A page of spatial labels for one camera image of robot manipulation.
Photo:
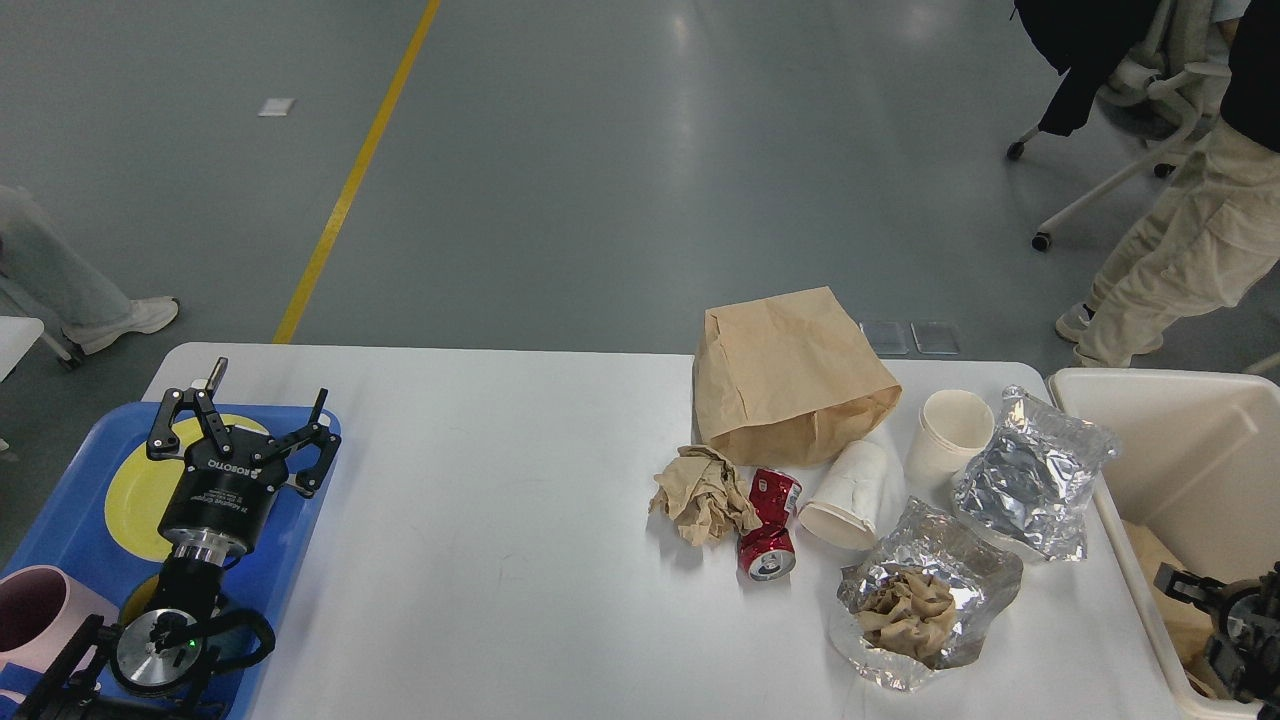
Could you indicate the blue plastic tray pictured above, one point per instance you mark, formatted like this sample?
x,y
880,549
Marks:
x,y
71,533

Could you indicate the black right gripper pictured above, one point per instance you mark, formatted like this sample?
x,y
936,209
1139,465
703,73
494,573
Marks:
x,y
1244,651

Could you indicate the white paper cup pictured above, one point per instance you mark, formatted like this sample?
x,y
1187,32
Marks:
x,y
844,508
954,425

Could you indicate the white wheeled chair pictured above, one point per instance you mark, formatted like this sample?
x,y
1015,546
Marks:
x,y
1145,64

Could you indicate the brown paper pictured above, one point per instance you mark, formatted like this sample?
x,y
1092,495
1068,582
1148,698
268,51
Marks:
x,y
911,613

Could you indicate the clear floor plate left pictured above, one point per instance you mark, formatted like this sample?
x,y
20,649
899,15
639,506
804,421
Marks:
x,y
888,339

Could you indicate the white cart leg with caster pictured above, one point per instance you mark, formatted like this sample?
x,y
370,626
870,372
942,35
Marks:
x,y
68,357

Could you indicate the person in beige trousers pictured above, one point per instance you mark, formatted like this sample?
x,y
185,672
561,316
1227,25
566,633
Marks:
x,y
1212,234

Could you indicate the white paper cup upright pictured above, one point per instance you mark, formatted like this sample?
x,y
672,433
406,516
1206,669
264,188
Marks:
x,y
954,425

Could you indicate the clear floor plate right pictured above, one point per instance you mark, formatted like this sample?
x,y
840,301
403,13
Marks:
x,y
936,338

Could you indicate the aluminium foil sheet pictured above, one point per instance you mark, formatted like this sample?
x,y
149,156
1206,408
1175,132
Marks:
x,y
983,578

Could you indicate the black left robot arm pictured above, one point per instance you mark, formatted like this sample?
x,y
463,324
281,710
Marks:
x,y
80,682

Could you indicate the crushed red soda can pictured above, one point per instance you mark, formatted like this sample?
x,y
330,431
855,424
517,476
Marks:
x,y
767,553

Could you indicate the small white side table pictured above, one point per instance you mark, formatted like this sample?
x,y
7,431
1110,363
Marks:
x,y
18,333

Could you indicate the crumpled brown paper ball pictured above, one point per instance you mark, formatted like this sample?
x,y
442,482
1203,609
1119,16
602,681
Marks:
x,y
703,493

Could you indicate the clear floor plate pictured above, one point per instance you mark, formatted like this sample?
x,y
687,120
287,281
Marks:
x,y
888,339
936,338

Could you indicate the passer-by white shoe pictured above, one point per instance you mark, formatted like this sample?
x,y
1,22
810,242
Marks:
x,y
93,311

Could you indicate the yellow plastic plate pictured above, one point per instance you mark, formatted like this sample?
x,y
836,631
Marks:
x,y
139,492

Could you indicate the crushed clear plastic bottle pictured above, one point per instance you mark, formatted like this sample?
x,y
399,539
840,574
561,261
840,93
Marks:
x,y
1035,478

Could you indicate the dark green mug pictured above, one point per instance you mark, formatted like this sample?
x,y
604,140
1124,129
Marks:
x,y
136,658

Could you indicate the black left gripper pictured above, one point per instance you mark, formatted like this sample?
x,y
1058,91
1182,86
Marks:
x,y
218,500

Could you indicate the pink ribbed mug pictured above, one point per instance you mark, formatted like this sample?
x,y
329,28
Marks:
x,y
42,607

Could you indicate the beige plastic bin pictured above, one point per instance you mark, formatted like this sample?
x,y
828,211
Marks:
x,y
1199,467

